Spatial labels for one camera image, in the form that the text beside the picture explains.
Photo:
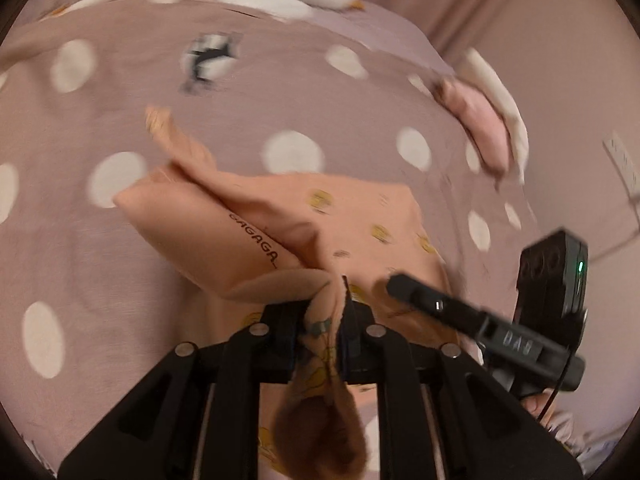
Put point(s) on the white folded cloth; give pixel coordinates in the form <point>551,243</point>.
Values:
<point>505,95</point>

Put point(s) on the purple polka dot blanket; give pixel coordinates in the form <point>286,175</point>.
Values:
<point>150,85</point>

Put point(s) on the pink folded cloth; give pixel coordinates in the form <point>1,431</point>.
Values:
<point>480,120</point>

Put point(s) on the white wall power strip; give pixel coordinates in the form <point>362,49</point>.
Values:
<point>622,160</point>

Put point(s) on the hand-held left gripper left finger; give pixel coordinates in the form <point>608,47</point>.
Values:
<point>282,342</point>

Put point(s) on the orange printed long-sleeve shirt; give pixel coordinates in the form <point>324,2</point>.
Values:
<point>350,225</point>

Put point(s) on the person's right hand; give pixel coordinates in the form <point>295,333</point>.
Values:
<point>537,404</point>

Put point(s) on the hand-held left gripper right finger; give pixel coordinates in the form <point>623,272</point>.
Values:
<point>357,332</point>

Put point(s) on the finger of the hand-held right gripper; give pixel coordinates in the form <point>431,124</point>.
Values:
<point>430,302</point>

